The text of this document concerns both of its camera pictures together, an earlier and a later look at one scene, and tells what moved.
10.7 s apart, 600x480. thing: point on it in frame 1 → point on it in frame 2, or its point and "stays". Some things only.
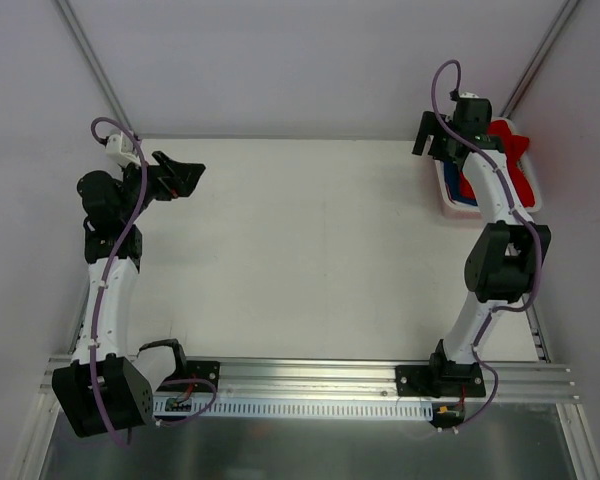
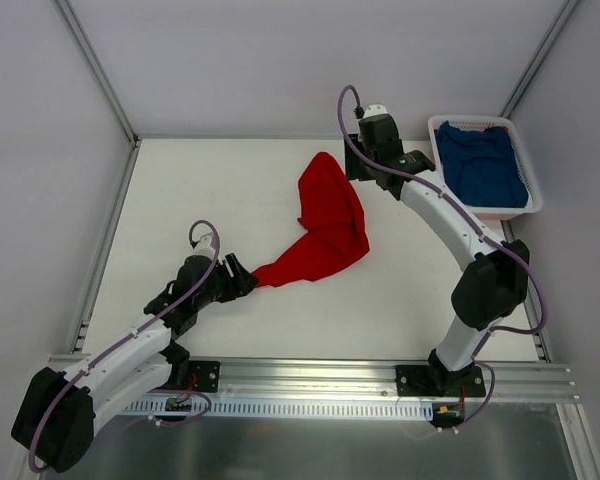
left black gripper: [162, 176] → [235, 279]
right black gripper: [435, 142] → [353, 163]
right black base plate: [441, 378] stays
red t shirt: [515, 147] → [332, 216]
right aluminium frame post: [539, 57] stays
